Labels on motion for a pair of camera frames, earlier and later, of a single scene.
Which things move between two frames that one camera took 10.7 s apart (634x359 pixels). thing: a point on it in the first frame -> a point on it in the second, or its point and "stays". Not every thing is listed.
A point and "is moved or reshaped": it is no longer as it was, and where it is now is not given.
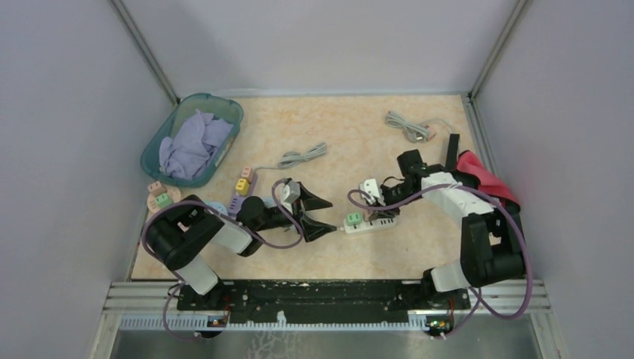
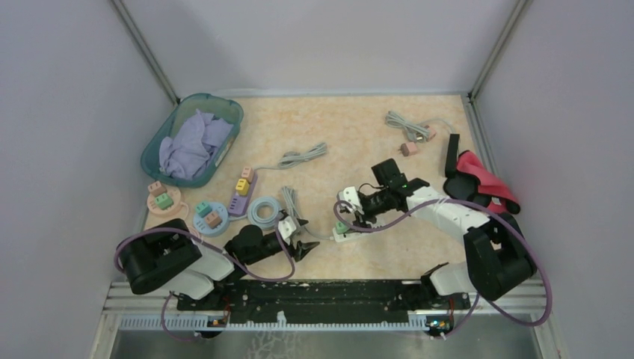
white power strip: x=355 y=222 is moved or reshaped
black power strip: x=451 y=159 stays
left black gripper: x=310 y=228 -> x=303 y=248
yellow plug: x=242 y=186 stays
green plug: x=354 y=218 is moved or reshaped
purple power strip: x=238 y=199 stays
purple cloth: x=195 y=140 stays
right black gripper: x=386 y=213 stays
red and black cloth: x=467 y=161 stays
